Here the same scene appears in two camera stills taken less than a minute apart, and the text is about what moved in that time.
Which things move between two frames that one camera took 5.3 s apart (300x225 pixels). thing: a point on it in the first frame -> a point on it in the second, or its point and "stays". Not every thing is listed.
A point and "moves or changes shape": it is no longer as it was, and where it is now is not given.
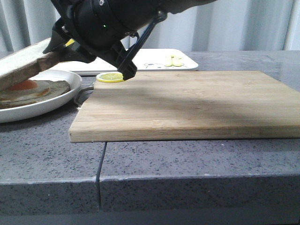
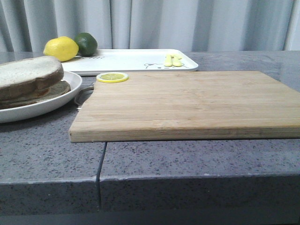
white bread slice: (26, 63) moves or changes shape
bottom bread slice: (58, 88) stays
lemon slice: (109, 77) stays
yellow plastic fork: (168, 60) stays
